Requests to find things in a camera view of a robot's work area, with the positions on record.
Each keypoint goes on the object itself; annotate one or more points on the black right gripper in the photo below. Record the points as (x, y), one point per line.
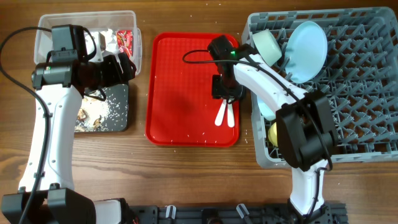
(217, 92)

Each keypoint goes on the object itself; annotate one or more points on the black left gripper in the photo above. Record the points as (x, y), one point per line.
(115, 76)

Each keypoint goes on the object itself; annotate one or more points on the food leftovers with rice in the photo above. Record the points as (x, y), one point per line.
(96, 113)

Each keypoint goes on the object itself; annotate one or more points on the white napkin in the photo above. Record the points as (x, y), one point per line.
(105, 43)

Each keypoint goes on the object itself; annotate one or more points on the light blue bowl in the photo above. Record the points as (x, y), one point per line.
(267, 113)

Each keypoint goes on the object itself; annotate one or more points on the red snack wrapper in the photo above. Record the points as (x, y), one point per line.
(125, 41)

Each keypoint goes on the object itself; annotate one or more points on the green bowl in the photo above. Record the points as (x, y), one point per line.
(267, 46)

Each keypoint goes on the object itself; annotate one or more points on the yellow cup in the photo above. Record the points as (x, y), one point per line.
(272, 134)

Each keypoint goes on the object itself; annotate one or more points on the light blue plate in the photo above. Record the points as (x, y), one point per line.
(306, 51)

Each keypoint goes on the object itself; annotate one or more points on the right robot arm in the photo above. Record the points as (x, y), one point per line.
(306, 133)

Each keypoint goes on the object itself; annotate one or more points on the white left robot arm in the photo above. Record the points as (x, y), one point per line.
(46, 193)

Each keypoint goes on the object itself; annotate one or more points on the grey dishwasher rack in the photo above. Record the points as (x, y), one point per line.
(359, 76)

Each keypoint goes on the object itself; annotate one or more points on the black tray bin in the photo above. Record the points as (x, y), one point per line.
(115, 109)

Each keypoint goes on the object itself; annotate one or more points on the red serving tray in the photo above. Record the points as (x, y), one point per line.
(180, 108)

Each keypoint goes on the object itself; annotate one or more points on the clear plastic bin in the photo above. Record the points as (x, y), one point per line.
(99, 21)

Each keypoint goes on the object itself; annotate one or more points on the black mounting rail base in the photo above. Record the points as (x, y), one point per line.
(267, 214)

